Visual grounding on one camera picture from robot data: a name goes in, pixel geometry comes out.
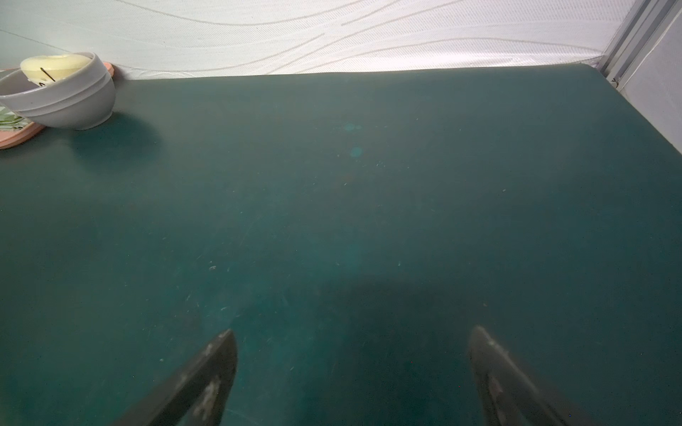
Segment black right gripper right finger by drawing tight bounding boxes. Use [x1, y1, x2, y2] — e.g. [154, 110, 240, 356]
[468, 326, 591, 426]

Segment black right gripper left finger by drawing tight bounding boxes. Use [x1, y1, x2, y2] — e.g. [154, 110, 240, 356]
[114, 329, 238, 426]

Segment grey ceramic bowl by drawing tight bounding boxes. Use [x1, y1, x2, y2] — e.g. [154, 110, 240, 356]
[0, 51, 117, 131]

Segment pink tray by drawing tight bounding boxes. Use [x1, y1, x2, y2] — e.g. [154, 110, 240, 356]
[0, 61, 115, 150]

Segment green checkered cloth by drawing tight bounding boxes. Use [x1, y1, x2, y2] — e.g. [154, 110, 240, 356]
[0, 106, 31, 131]

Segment pale yellow food in bowl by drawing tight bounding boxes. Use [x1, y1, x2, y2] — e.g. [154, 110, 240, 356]
[20, 53, 92, 86]

